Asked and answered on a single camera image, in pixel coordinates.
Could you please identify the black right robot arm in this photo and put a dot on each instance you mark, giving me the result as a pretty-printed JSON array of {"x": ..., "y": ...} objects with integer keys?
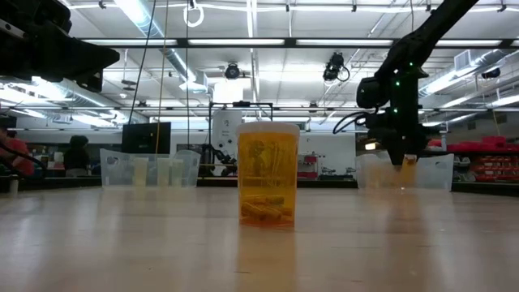
[{"x": 421, "y": 36}]

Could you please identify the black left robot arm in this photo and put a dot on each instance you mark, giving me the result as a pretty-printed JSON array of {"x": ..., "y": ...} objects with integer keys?
[{"x": 32, "y": 14}]

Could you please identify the clear plastic bin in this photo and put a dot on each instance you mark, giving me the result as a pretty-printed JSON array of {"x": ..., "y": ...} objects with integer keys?
[
  {"x": 434, "y": 172},
  {"x": 117, "y": 170}
]

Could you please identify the red storage bins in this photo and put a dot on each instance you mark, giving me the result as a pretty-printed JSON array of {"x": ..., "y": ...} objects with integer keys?
[{"x": 494, "y": 146}]

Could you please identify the red and white machine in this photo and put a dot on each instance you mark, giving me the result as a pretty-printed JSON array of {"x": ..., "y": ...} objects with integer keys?
[{"x": 308, "y": 166}]

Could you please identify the person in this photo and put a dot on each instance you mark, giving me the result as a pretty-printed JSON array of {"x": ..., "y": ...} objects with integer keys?
[
  {"x": 77, "y": 158},
  {"x": 18, "y": 154}
]

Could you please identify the black monitor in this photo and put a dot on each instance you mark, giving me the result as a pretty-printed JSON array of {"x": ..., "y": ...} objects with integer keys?
[{"x": 146, "y": 138}]

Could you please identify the black round ceiling device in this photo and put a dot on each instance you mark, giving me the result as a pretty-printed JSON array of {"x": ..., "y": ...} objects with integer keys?
[{"x": 232, "y": 71}]

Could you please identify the black overhead camera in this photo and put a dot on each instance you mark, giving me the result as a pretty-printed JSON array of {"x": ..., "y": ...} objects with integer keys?
[{"x": 334, "y": 67}]

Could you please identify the black robot station frame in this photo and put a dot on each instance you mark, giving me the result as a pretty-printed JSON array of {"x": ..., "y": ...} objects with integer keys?
[{"x": 241, "y": 104}]

